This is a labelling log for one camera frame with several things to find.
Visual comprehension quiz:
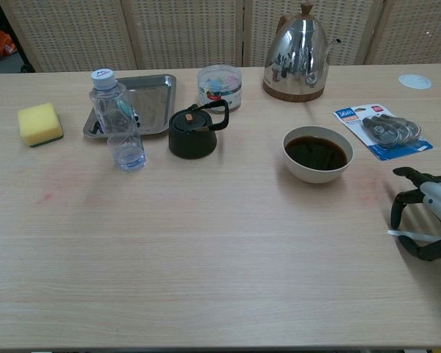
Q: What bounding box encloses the cup of black coffee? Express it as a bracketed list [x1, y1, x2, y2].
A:
[282, 125, 354, 185]

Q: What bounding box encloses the stainless steel kettle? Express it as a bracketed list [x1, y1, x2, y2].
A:
[262, 2, 343, 103]

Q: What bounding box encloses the orange black bag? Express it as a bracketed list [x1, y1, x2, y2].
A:
[0, 25, 18, 65]

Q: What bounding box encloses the small black teapot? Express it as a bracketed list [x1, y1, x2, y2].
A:
[168, 99, 231, 160]

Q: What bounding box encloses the green white marker pen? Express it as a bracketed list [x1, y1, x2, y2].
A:
[117, 97, 139, 128]

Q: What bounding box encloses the white round table grommet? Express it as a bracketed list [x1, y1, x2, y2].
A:
[398, 74, 433, 90]

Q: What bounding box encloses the stainless steel tray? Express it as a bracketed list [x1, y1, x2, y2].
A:
[82, 74, 179, 140]

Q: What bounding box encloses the white plastic spoon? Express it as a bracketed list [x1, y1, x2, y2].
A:
[387, 229, 441, 243]

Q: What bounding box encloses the blue correction tape pack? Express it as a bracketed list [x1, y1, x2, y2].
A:
[332, 102, 434, 163]

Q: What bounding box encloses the yellow sponge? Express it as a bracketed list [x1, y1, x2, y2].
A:
[16, 102, 64, 149]

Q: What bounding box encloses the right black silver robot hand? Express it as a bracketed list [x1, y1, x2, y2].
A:
[390, 166, 441, 262]

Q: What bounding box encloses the wooden rattan folding screen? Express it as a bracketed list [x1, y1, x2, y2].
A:
[0, 0, 441, 74]

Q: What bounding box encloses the clear plastic water bottle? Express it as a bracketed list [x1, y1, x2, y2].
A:
[89, 68, 148, 173]

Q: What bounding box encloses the clear jar of binder clips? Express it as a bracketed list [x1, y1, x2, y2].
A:
[197, 64, 243, 114]

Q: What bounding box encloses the black tripod stand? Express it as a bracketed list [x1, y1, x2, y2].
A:
[17, 42, 34, 74]

